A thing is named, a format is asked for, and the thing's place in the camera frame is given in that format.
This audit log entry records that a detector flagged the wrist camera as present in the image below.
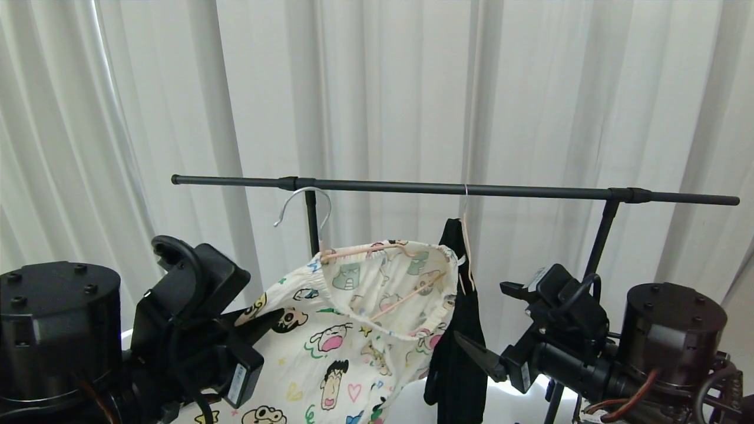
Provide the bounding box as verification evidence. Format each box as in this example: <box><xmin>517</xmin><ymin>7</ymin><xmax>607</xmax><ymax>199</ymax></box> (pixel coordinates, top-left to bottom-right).
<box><xmin>130</xmin><ymin>243</ymin><xmax>252</xmax><ymax>360</ymax></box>
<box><xmin>500</xmin><ymin>263</ymin><xmax>610</xmax><ymax>357</ymax></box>

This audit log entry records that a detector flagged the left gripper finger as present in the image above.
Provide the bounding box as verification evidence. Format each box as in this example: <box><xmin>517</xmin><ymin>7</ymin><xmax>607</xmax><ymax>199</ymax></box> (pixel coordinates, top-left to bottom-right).
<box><xmin>233</xmin><ymin>307</ymin><xmax>285</xmax><ymax>348</ymax></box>

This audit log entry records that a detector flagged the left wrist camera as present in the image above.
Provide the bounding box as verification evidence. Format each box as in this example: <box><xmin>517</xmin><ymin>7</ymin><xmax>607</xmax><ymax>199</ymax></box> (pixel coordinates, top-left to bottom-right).
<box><xmin>130</xmin><ymin>243</ymin><xmax>252</xmax><ymax>360</ymax></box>

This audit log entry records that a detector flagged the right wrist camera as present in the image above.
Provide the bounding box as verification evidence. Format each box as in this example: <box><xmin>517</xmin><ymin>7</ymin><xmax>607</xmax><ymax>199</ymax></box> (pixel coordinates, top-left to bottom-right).
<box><xmin>500</xmin><ymin>263</ymin><xmax>610</xmax><ymax>357</ymax></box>

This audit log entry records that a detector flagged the pink clothes hanger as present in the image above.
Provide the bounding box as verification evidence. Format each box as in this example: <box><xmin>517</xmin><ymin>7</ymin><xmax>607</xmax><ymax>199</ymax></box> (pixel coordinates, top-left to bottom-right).
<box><xmin>458</xmin><ymin>184</ymin><xmax>477</xmax><ymax>295</ymax></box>
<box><xmin>273</xmin><ymin>187</ymin><xmax>448</xmax><ymax>322</ymax></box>

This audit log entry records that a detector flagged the white curtain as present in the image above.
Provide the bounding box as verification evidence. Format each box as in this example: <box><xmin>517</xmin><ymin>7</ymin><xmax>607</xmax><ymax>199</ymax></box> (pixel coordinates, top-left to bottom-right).
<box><xmin>0</xmin><ymin>0</ymin><xmax>754</xmax><ymax>383</ymax></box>

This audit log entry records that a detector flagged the black clothes rack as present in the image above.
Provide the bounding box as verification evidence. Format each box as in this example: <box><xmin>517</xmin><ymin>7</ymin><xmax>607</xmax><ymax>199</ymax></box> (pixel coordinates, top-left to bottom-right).
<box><xmin>171</xmin><ymin>174</ymin><xmax>740</xmax><ymax>424</ymax></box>

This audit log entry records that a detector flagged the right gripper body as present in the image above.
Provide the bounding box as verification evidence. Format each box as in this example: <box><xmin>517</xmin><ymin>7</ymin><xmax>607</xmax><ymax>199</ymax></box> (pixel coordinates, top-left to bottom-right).
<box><xmin>500</xmin><ymin>340</ymin><xmax>634</xmax><ymax>407</ymax></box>

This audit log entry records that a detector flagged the cream printed garment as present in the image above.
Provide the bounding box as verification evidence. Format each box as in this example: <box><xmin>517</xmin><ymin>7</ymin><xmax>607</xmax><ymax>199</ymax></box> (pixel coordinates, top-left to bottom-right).
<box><xmin>174</xmin><ymin>238</ymin><xmax>460</xmax><ymax>424</ymax></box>

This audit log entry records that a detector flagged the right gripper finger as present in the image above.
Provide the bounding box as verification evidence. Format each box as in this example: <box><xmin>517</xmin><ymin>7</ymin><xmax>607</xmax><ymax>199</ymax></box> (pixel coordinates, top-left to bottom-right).
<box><xmin>454</xmin><ymin>332</ymin><xmax>508</xmax><ymax>382</ymax></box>

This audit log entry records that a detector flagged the black garment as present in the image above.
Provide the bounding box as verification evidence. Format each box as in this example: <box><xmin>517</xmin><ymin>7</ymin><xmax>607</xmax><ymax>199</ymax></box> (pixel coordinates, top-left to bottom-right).
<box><xmin>423</xmin><ymin>218</ymin><xmax>490</xmax><ymax>424</ymax></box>

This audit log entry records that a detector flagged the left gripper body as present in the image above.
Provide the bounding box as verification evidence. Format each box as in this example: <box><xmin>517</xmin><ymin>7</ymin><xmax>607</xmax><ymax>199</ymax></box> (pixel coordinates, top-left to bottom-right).
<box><xmin>127</xmin><ymin>344</ymin><xmax>264</xmax><ymax>424</ymax></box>

